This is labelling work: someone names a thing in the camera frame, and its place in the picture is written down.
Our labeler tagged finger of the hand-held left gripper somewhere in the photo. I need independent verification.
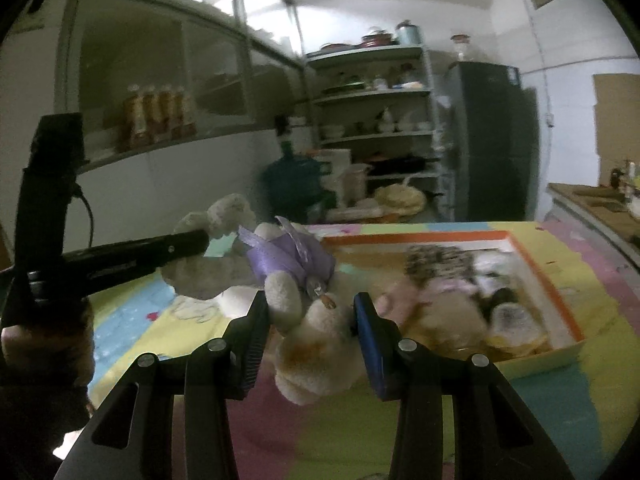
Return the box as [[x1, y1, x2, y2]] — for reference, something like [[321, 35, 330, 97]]
[[60, 229, 211, 297]]

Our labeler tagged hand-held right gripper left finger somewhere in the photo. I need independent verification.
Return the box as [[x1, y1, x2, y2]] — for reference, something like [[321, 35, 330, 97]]
[[52, 290, 271, 480]]

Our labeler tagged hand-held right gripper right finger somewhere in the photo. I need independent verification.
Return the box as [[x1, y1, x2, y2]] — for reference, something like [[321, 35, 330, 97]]
[[352, 291, 576, 480]]

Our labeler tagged beige teddy bear purple dress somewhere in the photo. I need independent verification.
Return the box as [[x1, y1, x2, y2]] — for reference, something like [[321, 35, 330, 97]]
[[162, 194, 371, 407]]

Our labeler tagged leopard print plush toy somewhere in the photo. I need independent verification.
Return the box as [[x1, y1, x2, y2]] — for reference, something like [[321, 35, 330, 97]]
[[402, 244, 476, 286]]

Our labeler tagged black and white plush toy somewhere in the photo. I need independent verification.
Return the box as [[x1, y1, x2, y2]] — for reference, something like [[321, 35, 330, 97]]
[[472, 255, 531, 321]]

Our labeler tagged cream yellow plush toy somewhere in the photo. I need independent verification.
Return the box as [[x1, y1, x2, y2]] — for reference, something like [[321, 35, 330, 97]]
[[487, 302, 548, 357]]

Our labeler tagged cardboard box with orange rim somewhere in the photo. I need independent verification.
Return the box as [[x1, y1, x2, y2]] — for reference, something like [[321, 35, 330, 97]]
[[320, 230, 587, 378]]

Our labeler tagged person's left hand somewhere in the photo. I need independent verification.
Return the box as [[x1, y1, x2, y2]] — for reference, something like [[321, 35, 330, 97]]
[[0, 301, 98, 411]]

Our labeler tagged colourful foam mat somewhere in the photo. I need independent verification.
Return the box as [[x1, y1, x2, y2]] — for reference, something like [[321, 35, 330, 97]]
[[87, 220, 640, 480]]

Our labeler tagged basket with cream cloth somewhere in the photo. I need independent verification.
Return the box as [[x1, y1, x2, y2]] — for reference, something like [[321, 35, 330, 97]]
[[372, 184, 428, 218]]

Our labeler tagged blue water jug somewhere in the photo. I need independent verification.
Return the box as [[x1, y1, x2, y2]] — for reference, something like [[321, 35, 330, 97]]
[[260, 154, 333, 223]]

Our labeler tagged water jug pump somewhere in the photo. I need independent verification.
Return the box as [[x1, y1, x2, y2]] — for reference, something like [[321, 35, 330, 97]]
[[274, 115, 296, 156]]

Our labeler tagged dark refrigerator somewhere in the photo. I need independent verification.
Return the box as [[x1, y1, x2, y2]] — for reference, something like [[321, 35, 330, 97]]
[[442, 60, 542, 222]]

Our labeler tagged white shelf rack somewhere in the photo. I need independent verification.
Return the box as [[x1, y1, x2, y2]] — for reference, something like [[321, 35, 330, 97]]
[[305, 45, 453, 221]]

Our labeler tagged wooden counter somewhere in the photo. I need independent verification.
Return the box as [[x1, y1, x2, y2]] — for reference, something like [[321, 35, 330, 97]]
[[545, 182, 640, 256]]

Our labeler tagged red pot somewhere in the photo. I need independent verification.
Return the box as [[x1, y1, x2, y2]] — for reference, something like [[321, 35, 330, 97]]
[[361, 27, 397, 48]]

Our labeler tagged teal pot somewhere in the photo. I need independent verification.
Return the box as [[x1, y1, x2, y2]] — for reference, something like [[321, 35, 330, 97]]
[[396, 21, 423, 47]]

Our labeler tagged black cable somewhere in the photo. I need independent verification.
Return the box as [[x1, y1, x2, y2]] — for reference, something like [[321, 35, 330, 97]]
[[74, 185, 96, 248]]

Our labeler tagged glass-fronted wall cabinet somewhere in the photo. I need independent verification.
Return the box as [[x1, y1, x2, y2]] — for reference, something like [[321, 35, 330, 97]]
[[65, 0, 306, 171]]

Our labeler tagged cardboard sheet on wall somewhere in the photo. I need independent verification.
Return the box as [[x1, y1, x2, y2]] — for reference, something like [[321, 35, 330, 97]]
[[592, 74, 640, 188]]

